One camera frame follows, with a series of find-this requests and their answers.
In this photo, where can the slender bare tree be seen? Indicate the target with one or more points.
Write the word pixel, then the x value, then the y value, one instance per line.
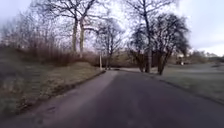
pixel 108 50

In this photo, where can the dark grey asphalt path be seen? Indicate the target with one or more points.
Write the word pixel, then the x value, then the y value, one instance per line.
pixel 126 103

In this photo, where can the large thick-trunked bare tree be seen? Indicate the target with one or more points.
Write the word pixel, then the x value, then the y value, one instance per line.
pixel 148 56

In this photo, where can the brown bare brushwood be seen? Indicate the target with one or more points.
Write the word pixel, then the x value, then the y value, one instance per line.
pixel 36 51

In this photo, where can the grass bank with dead leaves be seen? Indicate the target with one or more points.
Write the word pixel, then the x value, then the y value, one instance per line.
pixel 50 80

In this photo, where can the small dark bushy tree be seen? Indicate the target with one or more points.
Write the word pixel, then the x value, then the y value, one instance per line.
pixel 139 60

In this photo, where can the distant brown tree line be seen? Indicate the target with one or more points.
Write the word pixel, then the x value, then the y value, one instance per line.
pixel 121 60

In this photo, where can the pale green grass field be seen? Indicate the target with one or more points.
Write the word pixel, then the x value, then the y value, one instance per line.
pixel 196 78

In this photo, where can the pale lamp post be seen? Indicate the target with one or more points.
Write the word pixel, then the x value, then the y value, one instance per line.
pixel 100 61

